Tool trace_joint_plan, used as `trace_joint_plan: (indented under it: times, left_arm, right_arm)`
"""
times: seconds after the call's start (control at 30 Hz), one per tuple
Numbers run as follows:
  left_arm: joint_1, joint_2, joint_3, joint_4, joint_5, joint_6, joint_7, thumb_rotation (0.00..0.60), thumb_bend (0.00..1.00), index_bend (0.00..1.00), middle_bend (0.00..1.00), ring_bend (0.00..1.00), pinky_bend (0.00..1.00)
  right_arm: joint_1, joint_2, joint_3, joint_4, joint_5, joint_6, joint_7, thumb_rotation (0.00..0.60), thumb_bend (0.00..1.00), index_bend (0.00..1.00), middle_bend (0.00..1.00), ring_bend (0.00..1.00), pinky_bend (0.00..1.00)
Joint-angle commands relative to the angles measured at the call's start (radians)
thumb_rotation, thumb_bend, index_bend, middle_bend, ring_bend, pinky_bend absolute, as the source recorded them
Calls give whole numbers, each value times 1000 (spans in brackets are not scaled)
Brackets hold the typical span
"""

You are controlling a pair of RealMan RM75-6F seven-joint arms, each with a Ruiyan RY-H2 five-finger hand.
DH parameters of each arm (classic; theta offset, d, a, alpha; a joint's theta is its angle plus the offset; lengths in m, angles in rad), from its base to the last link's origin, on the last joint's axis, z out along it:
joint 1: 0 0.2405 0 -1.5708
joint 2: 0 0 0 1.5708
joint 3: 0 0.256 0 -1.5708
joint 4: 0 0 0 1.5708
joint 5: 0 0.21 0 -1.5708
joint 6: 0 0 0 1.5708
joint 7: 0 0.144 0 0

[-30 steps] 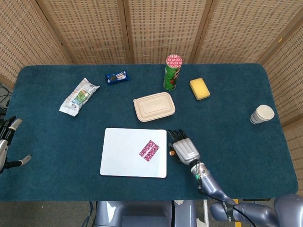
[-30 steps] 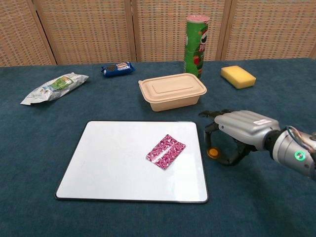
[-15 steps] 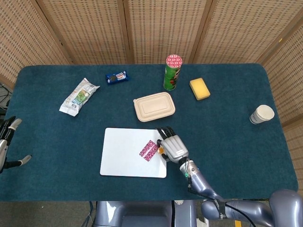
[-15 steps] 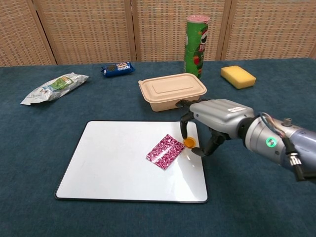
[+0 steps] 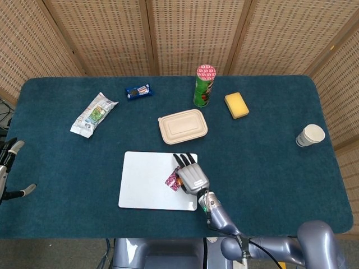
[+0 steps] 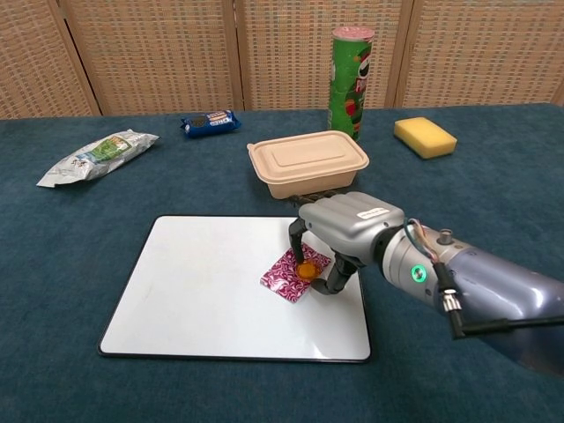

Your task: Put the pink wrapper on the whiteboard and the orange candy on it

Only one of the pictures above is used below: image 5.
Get white paper cup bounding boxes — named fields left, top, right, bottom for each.
left=295, top=124, right=326, bottom=148

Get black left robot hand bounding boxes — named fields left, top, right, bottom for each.
left=0, top=137, right=37, bottom=204

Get woven rattan folding screen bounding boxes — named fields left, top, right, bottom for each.
left=0, top=0, right=359, bottom=204

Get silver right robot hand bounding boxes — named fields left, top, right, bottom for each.
left=173, top=152, right=210, bottom=196

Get teal felt table cover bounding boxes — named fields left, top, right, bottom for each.
left=0, top=75, right=355, bottom=239

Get small pink patterned packet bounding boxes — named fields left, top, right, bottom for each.
left=164, top=170, right=182, bottom=192

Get blue cookie pack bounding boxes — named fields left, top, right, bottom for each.
left=125, top=82, right=155, bottom=101

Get blue cable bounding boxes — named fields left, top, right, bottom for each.
left=103, top=238, right=113, bottom=269

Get white green snack bag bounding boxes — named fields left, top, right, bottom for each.
left=70, top=91, right=119, bottom=140

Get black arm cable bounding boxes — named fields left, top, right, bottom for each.
left=206, top=214, right=284, bottom=269

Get grey-blue robot torso base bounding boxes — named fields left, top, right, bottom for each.
left=111, top=237, right=225, bottom=269

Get beige lidded food container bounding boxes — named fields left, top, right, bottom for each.
left=157, top=109, right=209, bottom=145

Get green chips can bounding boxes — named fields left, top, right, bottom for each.
left=193, top=64, right=218, bottom=109

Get black floor cables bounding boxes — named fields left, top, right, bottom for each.
left=0, top=98, right=15, bottom=132

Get white cutting board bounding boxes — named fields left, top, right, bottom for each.
left=118, top=151, right=199, bottom=211

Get yellow sponge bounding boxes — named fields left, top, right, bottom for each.
left=224, top=92, right=250, bottom=120

